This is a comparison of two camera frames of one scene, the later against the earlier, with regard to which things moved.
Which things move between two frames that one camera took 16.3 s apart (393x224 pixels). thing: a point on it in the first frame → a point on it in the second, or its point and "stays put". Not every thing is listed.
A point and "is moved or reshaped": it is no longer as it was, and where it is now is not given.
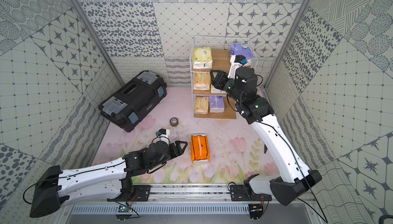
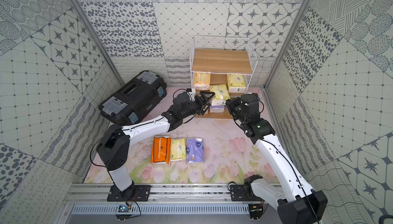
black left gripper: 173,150 → 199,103
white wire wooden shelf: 209,53 stays put
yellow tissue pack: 201,81 stays put
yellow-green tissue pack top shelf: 202,58 is moved or reshaped
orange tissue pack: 200,150 is moved or reshaped
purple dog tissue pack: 236,49 → 195,150
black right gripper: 221,76 → 231,103
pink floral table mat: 218,151 stays put
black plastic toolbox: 123,108 stays put
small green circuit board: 123,208 stays put
